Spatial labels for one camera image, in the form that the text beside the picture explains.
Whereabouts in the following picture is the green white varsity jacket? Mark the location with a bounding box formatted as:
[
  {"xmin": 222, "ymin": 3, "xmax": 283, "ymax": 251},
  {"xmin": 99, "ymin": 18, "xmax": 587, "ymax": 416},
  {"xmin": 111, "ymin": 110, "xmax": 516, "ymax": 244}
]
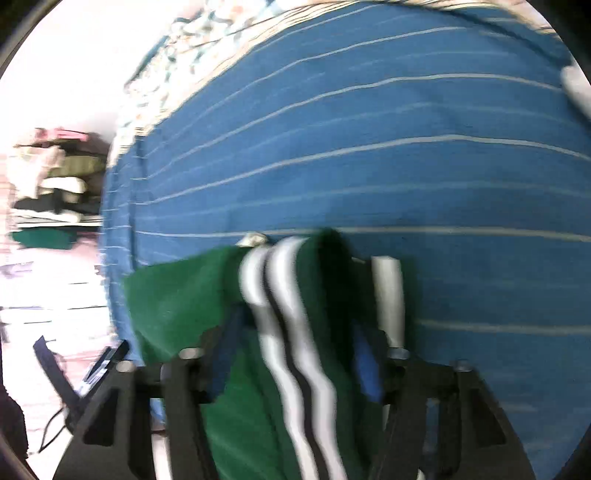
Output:
[{"xmin": 123, "ymin": 230, "xmax": 404, "ymax": 479}]

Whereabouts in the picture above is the plaid checkered blanket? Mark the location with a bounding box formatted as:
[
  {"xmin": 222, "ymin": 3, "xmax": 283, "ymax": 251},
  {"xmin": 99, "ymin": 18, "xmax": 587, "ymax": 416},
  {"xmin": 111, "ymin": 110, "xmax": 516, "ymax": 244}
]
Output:
[{"xmin": 108, "ymin": 1, "xmax": 572, "ymax": 182}]

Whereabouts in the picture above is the pile of clothes on rack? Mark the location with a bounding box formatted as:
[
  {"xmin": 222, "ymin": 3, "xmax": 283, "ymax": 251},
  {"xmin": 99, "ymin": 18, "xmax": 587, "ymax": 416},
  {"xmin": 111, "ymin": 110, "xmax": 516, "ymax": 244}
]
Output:
[{"xmin": 2, "ymin": 128, "xmax": 109, "ymax": 250}]

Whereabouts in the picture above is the blue striped bed sheet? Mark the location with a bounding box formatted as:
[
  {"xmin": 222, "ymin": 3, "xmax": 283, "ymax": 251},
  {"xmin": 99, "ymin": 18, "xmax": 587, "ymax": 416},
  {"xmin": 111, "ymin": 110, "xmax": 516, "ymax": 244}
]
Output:
[{"xmin": 102, "ymin": 1, "xmax": 590, "ymax": 479}]

